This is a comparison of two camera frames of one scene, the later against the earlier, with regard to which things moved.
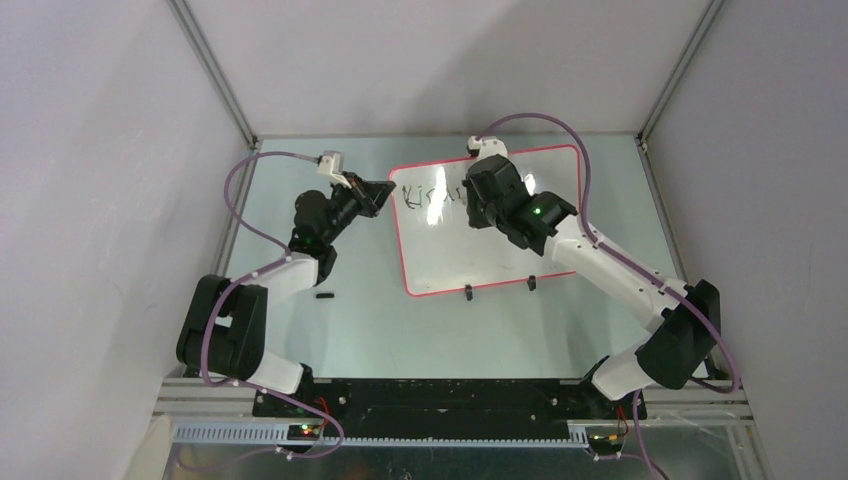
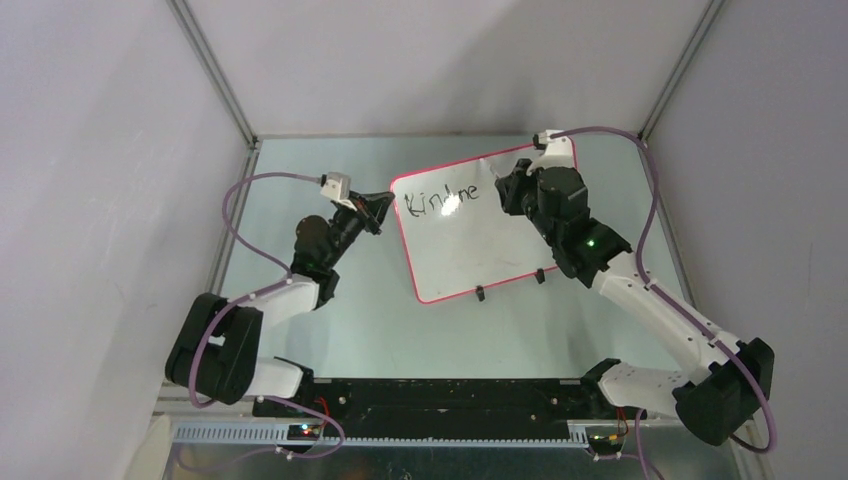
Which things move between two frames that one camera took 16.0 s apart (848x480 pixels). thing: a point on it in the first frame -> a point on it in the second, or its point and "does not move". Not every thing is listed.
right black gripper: [476, 219] -> [512, 186]
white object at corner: [153, 453] does not move
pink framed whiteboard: [438, 251] does not move
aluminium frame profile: [194, 397] does not move
